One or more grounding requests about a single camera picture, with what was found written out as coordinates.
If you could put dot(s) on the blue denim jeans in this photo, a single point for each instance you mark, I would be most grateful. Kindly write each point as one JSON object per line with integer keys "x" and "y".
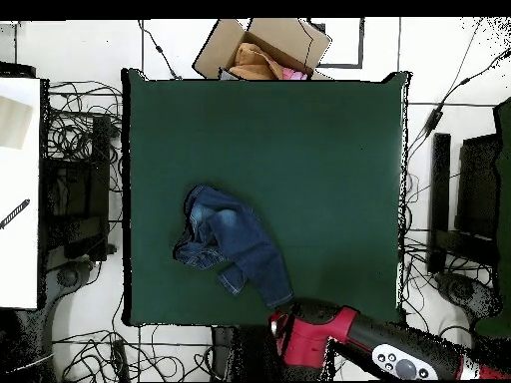
{"x": 247, "y": 247}

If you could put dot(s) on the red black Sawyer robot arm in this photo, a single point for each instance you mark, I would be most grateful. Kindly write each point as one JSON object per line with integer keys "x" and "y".
{"x": 359, "y": 335}

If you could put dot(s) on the black flat panel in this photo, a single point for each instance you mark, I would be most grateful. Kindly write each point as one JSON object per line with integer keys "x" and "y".
{"x": 477, "y": 187}

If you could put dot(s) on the slim black power strip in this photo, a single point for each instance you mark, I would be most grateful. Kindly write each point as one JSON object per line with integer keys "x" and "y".
{"x": 119, "y": 359}

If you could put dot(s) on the dark green table cloth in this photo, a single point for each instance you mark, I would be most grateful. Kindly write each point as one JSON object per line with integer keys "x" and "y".
{"x": 319, "y": 159}

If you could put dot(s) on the black upright bar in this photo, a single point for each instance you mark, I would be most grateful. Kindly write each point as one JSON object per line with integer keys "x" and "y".
{"x": 440, "y": 191}

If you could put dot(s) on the grey chair base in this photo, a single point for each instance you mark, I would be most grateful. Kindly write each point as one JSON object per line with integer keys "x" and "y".
{"x": 68, "y": 276}

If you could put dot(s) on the black metal stand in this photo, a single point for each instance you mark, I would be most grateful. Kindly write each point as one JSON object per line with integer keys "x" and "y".
{"x": 100, "y": 159}

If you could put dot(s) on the pink cloth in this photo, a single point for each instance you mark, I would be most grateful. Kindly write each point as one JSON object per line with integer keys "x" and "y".
{"x": 293, "y": 74}

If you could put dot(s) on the grey cloth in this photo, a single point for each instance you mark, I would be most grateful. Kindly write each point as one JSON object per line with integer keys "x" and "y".
{"x": 227, "y": 75}

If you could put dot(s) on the white desk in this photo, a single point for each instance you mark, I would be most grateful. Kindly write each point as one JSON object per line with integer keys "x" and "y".
{"x": 20, "y": 259}

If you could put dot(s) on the orange towel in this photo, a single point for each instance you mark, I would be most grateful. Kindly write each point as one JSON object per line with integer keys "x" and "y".
{"x": 251, "y": 64}

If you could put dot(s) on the brown cardboard box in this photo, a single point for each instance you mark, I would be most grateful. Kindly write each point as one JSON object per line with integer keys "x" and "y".
{"x": 215, "y": 52}

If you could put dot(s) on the black ribbed strip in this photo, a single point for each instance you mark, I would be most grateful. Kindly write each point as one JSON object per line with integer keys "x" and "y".
{"x": 16, "y": 212}

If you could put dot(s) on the beige box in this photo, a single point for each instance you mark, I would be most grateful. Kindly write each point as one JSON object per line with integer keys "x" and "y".
{"x": 14, "y": 123}

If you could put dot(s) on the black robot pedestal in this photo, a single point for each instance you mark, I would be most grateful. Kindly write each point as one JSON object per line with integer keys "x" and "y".
{"x": 247, "y": 355}

